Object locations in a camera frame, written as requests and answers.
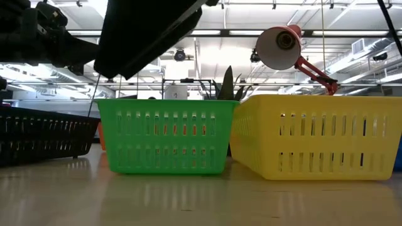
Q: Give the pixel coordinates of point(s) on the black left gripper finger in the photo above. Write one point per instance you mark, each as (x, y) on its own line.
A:
(81, 47)
(81, 59)

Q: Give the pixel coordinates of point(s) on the black plastic basket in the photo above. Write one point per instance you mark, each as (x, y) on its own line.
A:
(141, 31)
(47, 138)

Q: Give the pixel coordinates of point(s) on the orange plastic basket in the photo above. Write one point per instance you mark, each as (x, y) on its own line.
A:
(101, 138)

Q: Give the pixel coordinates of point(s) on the green plastic basket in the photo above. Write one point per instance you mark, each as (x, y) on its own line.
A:
(169, 106)

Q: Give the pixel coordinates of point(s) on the green spiky plant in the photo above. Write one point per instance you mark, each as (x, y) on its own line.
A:
(226, 84)

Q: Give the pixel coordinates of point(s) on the red desk lamp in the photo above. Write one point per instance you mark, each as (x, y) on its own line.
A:
(270, 50)

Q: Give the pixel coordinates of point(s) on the yellow plastic basket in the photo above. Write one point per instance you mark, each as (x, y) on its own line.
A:
(314, 106)

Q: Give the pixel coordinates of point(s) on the blue plastic basket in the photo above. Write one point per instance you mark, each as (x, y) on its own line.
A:
(399, 157)

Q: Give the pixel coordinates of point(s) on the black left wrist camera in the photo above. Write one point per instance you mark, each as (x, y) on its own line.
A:
(51, 14)

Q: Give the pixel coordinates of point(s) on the round black ceiling camera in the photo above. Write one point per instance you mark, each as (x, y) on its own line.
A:
(179, 55)
(254, 57)

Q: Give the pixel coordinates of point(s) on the black ceiling light rail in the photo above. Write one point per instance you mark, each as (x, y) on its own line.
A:
(224, 32)

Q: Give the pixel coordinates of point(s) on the silver ceiling duct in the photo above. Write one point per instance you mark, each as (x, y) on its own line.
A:
(386, 44)

